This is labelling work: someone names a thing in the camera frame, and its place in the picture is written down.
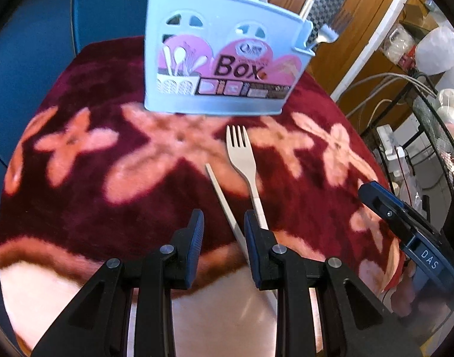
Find grey cables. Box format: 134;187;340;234
333;72;439;120

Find wooden door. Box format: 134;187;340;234
268;0;402;86

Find white plastic fork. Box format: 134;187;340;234
226;124;270;231

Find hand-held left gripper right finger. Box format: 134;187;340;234
244;210;423;357

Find blue cabinet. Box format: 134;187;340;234
0;0;153;164

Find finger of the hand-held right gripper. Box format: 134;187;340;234
358;180;422;245

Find black wire rack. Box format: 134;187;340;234
361;82;454;201

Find white power strip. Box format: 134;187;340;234
376;124;411;164

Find clear plastic bag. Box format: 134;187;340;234
385;24;415;65

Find red floral blanket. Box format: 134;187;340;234
0;35;404;357

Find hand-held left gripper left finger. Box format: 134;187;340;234
32;209;205;357

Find light blue utensil box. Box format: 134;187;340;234
143;0;315;116

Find beige chopstick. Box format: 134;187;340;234
205;163;252;264

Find white plastic bag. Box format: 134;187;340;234
415;26;454;90

